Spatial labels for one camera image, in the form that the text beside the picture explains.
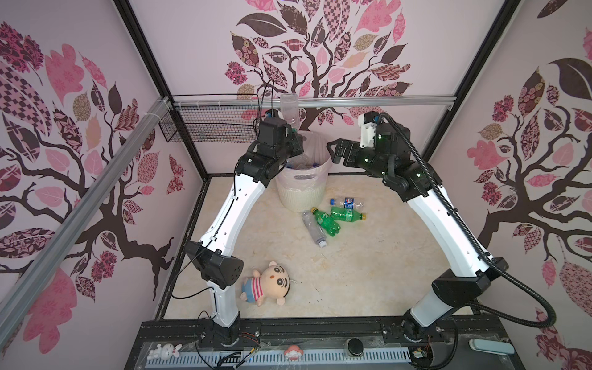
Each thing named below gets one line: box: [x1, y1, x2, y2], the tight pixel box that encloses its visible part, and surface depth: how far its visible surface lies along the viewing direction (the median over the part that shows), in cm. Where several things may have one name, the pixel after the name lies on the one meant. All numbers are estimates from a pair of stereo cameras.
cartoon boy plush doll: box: [240, 261, 291, 307], surface depth 79 cm
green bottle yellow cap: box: [329, 206, 367, 222], surface depth 102 cm
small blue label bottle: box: [329, 197, 364, 210], surface depth 106 cm
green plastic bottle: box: [310, 206, 342, 238], surface depth 99 cm
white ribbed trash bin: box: [275, 164, 332, 212], surface depth 89 cm
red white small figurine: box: [283, 344, 304, 362], surface depth 67 cm
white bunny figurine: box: [147, 343, 183, 360], surface depth 70 cm
